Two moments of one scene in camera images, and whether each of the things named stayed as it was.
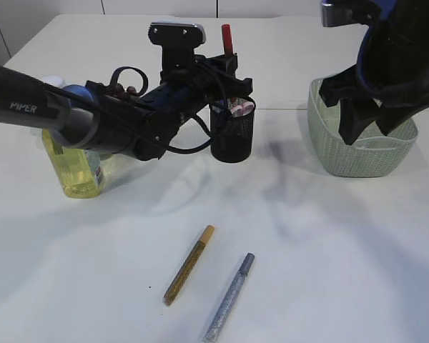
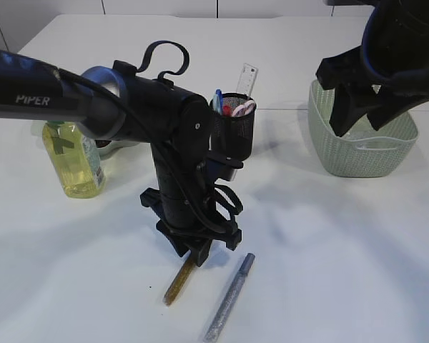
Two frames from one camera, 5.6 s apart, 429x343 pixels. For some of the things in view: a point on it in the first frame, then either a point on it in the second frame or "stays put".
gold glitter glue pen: (188, 266) stays put
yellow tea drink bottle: (78, 171) stays put
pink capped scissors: (245, 108) stays put
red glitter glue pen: (227, 38) → (227, 111)
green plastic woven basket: (375, 153) stays put
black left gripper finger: (229, 63) → (199, 251)
